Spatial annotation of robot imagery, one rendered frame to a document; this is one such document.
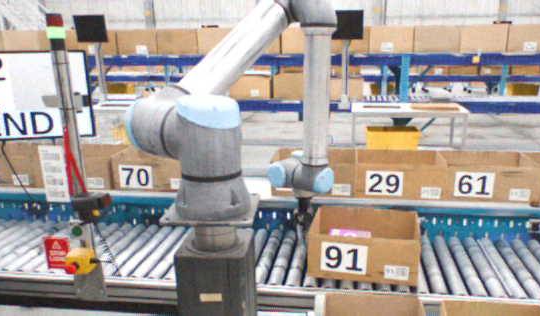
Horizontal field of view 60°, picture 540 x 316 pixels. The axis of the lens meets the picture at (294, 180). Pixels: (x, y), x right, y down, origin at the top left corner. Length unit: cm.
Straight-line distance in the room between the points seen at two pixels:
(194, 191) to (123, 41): 625
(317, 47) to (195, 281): 79
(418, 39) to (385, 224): 485
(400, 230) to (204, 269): 98
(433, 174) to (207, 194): 124
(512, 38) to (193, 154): 601
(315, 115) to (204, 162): 54
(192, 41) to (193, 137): 585
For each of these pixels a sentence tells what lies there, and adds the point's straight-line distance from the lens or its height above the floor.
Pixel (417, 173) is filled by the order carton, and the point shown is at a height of 101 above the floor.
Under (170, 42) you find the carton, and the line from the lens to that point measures 703.
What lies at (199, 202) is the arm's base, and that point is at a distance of 113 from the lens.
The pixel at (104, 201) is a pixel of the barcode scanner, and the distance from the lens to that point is 168.
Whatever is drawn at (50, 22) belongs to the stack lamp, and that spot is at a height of 163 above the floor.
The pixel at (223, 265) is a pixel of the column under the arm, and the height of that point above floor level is 105.
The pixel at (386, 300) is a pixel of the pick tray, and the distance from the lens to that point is 147.
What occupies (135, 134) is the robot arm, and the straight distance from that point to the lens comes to 128.
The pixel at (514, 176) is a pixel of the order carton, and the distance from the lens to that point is 221.
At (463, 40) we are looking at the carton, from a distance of 669.
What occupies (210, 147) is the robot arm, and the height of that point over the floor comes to 134.
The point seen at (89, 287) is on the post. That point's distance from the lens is 191.
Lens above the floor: 158
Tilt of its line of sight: 17 degrees down
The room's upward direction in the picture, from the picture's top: 1 degrees counter-clockwise
